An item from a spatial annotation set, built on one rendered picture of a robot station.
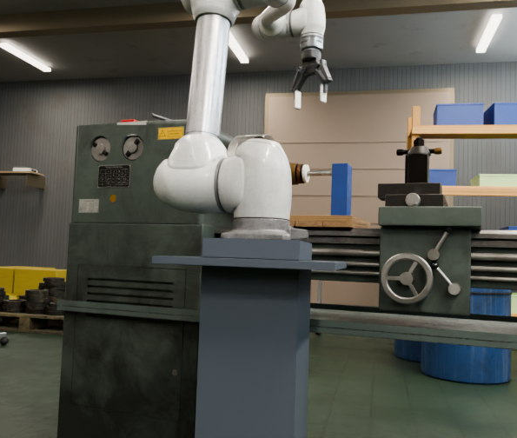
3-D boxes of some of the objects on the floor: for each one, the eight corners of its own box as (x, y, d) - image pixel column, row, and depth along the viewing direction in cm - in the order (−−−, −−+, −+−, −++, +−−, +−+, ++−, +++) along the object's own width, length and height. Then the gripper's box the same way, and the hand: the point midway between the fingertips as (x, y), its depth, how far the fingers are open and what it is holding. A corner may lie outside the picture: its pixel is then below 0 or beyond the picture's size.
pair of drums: (482, 355, 453) (483, 248, 459) (523, 388, 337) (523, 245, 342) (391, 349, 468) (393, 246, 473) (400, 379, 351) (402, 242, 357)
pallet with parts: (25, 316, 597) (29, 274, 600) (135, 324, 565) (138, 279, 568) (-42, 327, 505) (-37, 275, 508) (85, 337, 473) (89, 282, 476)
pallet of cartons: (-32, 302, 723) (-30, 266, 726) (14, 298, 810) (16, 266, 813) (56, 308, 691) (59, 270, 695) (94, 302, 779) (96, 269, 782)
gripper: (281, 56, 221) (281, 109, 220) (328, 40, 203) (328, 96, 201) (294, 61, 226) (294, 112, 225) (342, 45, 208) (341, 101, 206)
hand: (309, 102), depth 213 cm, fingers open, 13 cm apart
